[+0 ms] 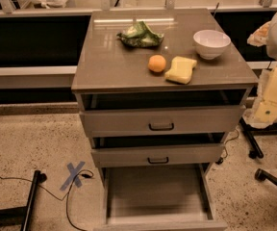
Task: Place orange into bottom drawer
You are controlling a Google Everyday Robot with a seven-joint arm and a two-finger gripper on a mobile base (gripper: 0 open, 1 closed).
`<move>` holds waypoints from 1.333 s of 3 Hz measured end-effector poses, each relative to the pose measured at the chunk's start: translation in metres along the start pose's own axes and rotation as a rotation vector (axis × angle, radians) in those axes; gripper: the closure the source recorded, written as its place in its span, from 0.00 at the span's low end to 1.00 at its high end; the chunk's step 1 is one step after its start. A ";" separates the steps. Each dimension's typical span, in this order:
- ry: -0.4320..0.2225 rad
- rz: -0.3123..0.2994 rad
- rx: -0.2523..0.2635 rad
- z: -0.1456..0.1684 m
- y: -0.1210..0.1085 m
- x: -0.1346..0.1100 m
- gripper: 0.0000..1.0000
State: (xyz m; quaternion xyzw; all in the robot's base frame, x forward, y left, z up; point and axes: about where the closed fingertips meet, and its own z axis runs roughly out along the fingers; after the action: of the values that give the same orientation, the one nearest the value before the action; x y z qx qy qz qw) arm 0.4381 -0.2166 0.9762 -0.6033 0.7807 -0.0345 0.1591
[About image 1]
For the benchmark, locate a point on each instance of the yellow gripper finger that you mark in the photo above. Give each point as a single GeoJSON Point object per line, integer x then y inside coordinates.
{"type": "Point", "coordinates": [259, 37]}

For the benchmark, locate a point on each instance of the orange fruit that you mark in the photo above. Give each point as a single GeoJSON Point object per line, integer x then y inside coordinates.
{"type": "Point", "coordinates": [157, 63]}

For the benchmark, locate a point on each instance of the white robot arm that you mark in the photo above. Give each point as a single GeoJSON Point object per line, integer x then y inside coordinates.
{"type": "Point", "coordinates": [264, 110]}

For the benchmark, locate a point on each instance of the grey drawer cabinet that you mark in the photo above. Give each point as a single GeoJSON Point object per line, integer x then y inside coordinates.
{"type": "Point", "coordinates": [115, 76]}

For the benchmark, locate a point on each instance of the grey middle drawer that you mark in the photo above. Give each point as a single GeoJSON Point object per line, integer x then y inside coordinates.
{"type": "Point", "coordinates": [157, 155]}

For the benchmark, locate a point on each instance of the grey drawer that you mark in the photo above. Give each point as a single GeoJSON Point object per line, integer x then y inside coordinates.
{"type": "Point", "coordinates": [157, 155]}
{"type": "Point", "coordinates": [160, 121]}
{"type": "Point", "coordinates": [160, 198]}

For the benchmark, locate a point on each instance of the grey bottom drawer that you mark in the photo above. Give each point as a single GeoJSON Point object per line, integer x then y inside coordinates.
{"type": "Point", "coordinates": [160, 198]}

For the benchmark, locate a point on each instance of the grey top drawer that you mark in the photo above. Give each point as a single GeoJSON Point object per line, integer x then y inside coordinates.
{"type": "Point", "coordinates": [160, 121]}

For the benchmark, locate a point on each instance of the white bowl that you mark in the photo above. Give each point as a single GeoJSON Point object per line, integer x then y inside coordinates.
{"type": "Point", "coordinates": [210, 44]}

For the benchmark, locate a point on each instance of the yellow sponge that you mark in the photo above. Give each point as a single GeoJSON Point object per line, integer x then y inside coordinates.
{"type": "Point", "coordinates": [181, 70]}

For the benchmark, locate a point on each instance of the black chair leg with caster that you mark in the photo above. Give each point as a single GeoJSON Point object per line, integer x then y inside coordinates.
{"type": "Point", "coordinates": [255, 151]}

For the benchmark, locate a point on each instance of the green chip bag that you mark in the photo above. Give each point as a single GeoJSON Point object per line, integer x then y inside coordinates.
{"type": "Point", "coordinates": [140, 35]}

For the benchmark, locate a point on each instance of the blue tape cross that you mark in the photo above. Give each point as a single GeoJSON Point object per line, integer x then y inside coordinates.
{"type": "Point", "coordinates": [73, 176]}

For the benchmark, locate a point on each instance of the black stand leg left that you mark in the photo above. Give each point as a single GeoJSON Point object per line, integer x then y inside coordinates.
{"type": "Point", "coordinates": [22, 215]}

